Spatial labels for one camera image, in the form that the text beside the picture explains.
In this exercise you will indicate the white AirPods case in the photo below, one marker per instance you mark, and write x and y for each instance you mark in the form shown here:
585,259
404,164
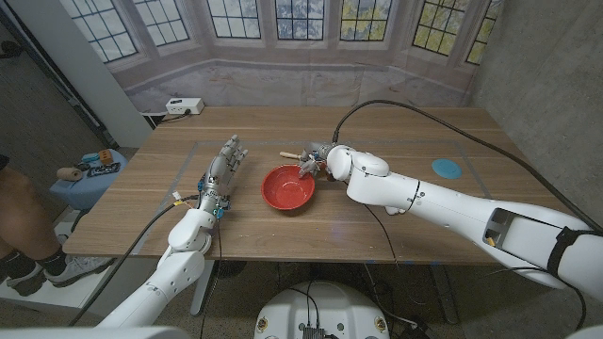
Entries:
395,212

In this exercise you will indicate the white floor mat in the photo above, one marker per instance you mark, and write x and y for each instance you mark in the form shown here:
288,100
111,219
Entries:
56,295

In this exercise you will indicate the red bowl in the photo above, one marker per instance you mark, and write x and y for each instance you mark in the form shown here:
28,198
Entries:
285,192

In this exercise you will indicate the orange block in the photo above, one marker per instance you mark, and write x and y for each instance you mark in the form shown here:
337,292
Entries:
106,156

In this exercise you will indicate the white robot shoulder cover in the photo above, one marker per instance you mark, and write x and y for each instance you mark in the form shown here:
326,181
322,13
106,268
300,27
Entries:
94,333

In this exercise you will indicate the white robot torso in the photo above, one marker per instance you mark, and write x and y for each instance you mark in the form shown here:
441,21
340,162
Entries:
325,306

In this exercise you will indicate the teal small object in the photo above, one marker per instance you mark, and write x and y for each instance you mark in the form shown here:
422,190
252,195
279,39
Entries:
90,157

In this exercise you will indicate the person's bare leg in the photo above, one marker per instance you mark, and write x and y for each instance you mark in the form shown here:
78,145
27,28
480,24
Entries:
21,216

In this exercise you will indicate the blue padded stool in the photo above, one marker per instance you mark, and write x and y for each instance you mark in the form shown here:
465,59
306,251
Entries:
89,193

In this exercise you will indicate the black flat device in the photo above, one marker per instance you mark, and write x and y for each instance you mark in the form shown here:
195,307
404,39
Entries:
103,170

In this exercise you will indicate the white power strip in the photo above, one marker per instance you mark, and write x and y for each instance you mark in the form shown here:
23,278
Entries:
184,106

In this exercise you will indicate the printed bay window backdrop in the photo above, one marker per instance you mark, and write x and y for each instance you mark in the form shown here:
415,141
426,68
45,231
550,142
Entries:
301,61

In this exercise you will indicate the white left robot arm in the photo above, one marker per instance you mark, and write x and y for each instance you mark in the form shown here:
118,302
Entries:
179,273

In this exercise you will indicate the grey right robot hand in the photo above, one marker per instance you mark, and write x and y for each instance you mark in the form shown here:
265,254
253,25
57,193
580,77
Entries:
316,157

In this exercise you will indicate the grey white sneaker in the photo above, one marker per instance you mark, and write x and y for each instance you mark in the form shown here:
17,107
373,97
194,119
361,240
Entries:
70,269

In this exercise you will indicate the black round fan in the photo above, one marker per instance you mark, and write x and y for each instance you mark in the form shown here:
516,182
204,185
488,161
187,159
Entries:
230,268

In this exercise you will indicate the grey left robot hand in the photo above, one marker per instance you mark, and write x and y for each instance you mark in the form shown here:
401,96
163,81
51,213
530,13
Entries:
221,169

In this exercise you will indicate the dark grey sneaker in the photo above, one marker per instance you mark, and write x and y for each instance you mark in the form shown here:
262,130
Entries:
19,278

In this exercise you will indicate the brown roll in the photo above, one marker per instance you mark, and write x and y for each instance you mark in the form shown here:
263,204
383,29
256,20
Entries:
69,174

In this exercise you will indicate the grey table leg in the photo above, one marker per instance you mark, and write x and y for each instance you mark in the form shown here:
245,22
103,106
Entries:
201,287
445,294

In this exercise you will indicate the blue round disc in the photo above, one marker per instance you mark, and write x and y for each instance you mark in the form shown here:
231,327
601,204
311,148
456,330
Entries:
446,168

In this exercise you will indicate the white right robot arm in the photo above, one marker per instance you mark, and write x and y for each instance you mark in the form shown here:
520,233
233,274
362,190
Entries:
447,207

